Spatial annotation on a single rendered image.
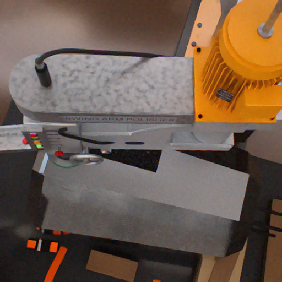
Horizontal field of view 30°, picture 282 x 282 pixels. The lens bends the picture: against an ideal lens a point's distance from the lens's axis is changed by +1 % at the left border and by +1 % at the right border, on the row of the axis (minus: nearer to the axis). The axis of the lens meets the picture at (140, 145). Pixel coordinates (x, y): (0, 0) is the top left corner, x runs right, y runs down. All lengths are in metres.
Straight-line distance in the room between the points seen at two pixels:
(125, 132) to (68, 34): 1.84
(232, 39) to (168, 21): 2.42
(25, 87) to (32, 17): 2.09
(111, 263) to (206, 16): 1.56
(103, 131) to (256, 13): 0.85
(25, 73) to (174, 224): 1.21
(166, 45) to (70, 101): 2.06
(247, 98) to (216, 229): 1.23
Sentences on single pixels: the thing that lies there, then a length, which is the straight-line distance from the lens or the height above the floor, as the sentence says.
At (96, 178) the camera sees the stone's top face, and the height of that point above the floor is 0.83.
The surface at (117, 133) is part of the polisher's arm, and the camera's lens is 2.14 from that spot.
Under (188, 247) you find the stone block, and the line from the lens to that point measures 2.81.
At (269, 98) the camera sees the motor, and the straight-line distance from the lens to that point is 1.64.
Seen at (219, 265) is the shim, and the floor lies 0.22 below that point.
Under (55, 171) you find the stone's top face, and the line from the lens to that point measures 2.69.
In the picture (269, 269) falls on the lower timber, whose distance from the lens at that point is 3.48.
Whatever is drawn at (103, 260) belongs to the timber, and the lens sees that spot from 3.31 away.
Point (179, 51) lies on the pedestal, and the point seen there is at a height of 0.74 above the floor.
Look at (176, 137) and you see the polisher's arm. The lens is 2.29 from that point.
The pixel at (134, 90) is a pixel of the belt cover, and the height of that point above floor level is 1.70.
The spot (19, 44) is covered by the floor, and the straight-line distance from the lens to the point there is 3.88.
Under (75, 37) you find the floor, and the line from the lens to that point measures 3.86.
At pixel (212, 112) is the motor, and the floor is 1.72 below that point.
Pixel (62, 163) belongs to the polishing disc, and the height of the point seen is 0.85.
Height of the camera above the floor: 3.44
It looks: 74 degrees down
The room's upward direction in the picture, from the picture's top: 10 degrees clockwise
